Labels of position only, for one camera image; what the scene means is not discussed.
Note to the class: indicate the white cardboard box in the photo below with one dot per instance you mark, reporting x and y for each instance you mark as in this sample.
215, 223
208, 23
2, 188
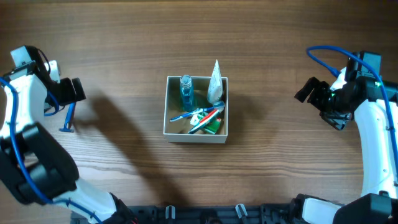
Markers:
178, 131

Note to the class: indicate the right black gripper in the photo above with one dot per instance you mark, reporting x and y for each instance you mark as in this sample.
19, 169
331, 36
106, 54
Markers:
319, 98

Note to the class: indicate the red teal toothpaste tube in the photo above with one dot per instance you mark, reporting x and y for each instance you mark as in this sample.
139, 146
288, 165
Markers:
207, 119

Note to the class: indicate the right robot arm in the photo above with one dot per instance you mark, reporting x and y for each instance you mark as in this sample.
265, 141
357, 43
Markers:
377, 126

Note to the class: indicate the white lotion tube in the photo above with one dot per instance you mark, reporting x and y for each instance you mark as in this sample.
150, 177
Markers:
215, 88

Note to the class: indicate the blue disposable razor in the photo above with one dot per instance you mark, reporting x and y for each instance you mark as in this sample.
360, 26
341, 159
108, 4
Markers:
67, 127

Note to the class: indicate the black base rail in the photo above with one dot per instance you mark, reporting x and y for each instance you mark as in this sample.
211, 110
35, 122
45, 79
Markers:
265, 213

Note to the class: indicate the blue mouthwash bottle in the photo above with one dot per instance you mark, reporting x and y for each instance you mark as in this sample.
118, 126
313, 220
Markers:
187, 93

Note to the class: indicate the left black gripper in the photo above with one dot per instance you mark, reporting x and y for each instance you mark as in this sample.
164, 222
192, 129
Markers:
65, 90

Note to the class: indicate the blue white toothbrush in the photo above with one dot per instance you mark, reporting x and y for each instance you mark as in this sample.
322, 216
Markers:
218, 105

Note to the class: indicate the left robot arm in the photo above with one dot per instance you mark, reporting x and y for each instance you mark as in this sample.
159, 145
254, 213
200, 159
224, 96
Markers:
34, 166

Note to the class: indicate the green white soap box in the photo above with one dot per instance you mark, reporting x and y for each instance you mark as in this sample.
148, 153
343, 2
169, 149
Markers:
210, 128

